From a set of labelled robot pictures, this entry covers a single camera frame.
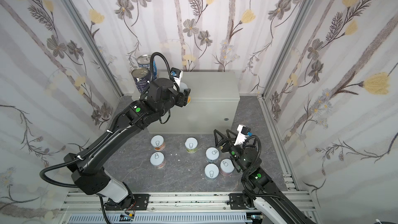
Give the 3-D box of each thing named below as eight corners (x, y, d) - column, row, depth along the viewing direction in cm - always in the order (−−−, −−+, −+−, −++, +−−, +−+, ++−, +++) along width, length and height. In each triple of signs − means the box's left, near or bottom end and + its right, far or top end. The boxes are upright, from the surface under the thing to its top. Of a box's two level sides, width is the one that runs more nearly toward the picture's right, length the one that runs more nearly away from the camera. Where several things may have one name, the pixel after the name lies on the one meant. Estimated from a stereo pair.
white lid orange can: (151, 151, 93) (149, 146, 88) (154, 139, 98) (152, 135, 93) (164, 151, 93) (162, 146, 88) (166, 139, 98) (164, 135, 93)
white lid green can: (184, 153, 92) (184, 149, 87) (185, 141, 97) (185, 137, 93) (197, 153, 92) (197, 149, 88) (197, 141, 97) (197, 137, 93)
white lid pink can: (151, 168, 87) (148, 164, 82) (154, 155, 91) (151, 151, 86) (165, 168, 87) (163, 165, 82) (166, 155, 91) (165, 151, 87)
